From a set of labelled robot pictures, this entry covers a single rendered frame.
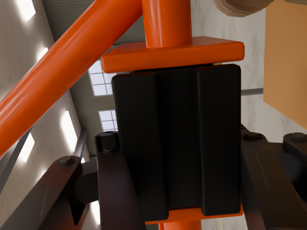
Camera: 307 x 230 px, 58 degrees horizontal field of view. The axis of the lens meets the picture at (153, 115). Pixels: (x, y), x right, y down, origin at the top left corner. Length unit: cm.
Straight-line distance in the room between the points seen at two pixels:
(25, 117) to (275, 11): 27
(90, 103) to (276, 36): 976
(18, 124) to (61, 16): 866
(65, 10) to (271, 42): 846
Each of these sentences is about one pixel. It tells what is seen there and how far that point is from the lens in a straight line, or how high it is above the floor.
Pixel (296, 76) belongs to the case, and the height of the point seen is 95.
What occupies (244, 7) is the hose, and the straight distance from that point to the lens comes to 19.
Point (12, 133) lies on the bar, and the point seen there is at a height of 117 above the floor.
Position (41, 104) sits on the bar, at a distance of 16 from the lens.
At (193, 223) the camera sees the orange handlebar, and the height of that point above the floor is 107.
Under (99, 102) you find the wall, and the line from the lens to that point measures 995.
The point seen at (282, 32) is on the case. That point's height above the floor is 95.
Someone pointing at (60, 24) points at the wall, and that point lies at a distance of 890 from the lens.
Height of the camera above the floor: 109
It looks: 1 degrees up
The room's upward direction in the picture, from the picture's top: 95 degrees counter-clockwise
